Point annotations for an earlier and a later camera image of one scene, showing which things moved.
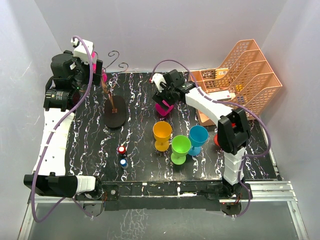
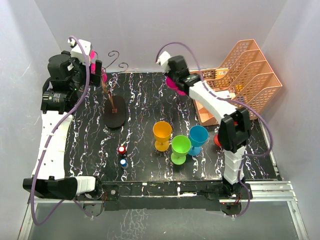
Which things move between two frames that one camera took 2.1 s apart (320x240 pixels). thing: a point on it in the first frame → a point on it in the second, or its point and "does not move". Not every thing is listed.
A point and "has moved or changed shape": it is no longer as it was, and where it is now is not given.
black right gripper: (159, 95) → (169, 74)
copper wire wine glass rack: (115, 111) does not move
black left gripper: (78, 62) does not move
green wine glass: (181, 145) does not move
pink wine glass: (163, 112) has moved or changed shape
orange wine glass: (162, 131) does not move
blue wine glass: (198, 136) does not move
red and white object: (158, 78) → (163, 61)
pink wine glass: (104, 77) does not move
